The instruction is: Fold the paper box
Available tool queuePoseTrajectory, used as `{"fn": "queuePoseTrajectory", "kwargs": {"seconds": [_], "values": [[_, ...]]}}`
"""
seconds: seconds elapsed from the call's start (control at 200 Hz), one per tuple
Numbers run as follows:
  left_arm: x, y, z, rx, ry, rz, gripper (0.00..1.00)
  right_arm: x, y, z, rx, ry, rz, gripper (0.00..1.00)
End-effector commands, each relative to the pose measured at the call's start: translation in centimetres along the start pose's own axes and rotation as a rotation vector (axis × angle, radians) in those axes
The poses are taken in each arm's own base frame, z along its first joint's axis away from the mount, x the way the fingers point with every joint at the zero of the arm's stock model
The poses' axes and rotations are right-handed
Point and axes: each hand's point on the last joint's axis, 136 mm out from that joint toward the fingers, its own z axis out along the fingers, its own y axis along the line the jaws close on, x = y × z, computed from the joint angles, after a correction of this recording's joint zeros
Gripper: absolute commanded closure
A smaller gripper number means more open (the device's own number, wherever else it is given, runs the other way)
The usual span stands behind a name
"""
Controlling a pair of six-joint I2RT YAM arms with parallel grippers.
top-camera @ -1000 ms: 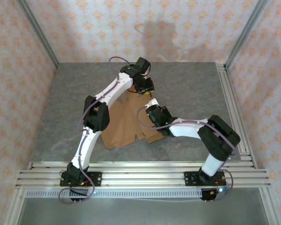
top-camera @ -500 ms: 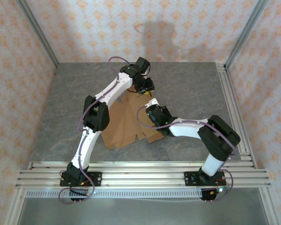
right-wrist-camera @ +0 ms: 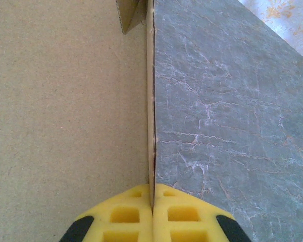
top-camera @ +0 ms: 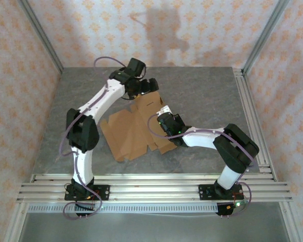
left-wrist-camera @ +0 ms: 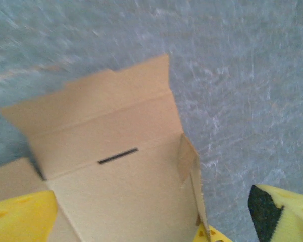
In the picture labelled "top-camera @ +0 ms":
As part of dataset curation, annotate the slotted grey cable duct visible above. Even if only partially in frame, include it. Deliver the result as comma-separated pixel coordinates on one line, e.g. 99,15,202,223
27,204,219,214

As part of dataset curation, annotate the aluminium side rail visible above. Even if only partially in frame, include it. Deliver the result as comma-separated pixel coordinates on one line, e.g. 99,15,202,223
233,68,277,181

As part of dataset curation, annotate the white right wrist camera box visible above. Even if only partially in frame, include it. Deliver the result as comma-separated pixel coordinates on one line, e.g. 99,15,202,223
158,105,173,116

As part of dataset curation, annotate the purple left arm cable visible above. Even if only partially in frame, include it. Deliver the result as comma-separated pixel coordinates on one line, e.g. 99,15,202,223
60,56,128,220

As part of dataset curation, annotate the brown cardboard box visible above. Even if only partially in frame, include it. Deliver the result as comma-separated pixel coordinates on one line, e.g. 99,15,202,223
99,90,179,162

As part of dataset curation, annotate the aluminium mounting rail beam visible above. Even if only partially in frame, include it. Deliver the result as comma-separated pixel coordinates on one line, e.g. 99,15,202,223
16,173,293,204

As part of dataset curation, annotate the grey metal lower shelf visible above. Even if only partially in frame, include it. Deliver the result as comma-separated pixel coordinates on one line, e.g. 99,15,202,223
19,213,293,242

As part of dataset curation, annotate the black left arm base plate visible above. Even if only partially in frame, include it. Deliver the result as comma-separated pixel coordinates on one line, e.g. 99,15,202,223
65,185,110,202

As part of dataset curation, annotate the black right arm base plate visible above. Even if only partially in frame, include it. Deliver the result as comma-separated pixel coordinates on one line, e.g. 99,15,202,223
197,184,244,202

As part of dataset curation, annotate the aluminium frame post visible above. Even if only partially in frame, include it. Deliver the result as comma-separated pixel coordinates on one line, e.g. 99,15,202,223
242,0,290,75
17,0,64,74

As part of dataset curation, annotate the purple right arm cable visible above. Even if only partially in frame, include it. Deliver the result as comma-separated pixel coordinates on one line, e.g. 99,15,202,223
147,113,255,217

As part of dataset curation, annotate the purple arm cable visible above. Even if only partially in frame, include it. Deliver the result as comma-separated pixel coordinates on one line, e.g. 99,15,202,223
147,113,255,217
60,56,128,220

